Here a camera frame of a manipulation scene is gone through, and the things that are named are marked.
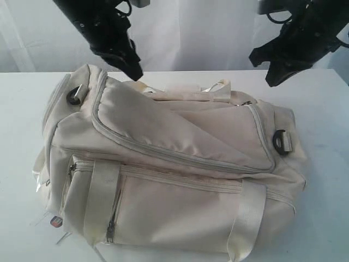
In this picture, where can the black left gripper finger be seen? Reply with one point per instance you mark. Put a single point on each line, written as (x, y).
(129, 67)
(133, 53)

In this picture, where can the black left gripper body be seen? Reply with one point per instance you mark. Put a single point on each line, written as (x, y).
(104, 24)

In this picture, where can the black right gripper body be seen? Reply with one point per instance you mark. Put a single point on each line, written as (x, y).
(314, 30)

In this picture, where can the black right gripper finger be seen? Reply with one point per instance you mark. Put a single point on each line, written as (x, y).
(282, 67)
(269, 52)

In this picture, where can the cream duffel bag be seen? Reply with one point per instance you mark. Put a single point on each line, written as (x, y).
(211, 170)

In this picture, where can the white backdrop curtain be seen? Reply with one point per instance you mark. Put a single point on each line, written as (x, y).
(169, 35)

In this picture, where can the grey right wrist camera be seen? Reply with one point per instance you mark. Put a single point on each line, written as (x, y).
(264, 6)

